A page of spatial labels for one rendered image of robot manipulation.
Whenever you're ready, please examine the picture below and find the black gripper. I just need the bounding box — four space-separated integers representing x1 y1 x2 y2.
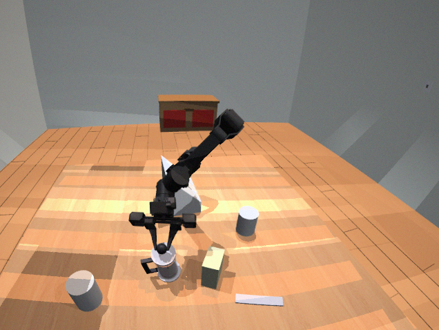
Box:
128 194 197 251

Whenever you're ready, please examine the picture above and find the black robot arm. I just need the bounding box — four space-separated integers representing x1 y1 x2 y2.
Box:
150 109 245 216

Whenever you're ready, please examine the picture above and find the glass french press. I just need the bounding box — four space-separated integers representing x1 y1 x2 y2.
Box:
141 242 181 282

